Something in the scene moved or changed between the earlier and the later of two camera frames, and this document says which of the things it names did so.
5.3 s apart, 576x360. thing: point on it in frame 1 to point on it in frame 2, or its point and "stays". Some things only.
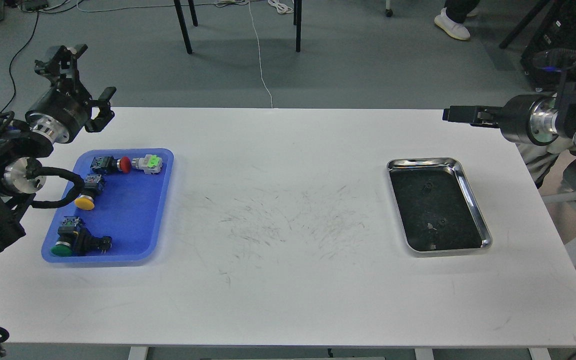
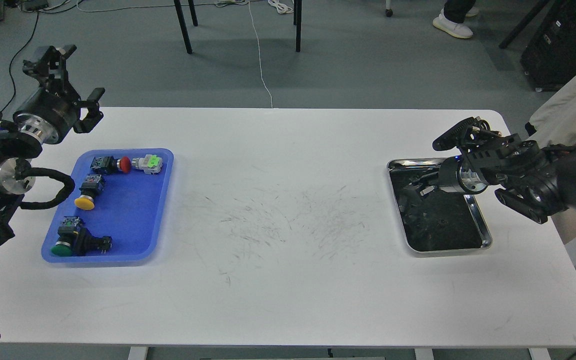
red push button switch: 107,164 stays
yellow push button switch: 94,185 stays
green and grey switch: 151,164 stays
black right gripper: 532,119 to 455,174
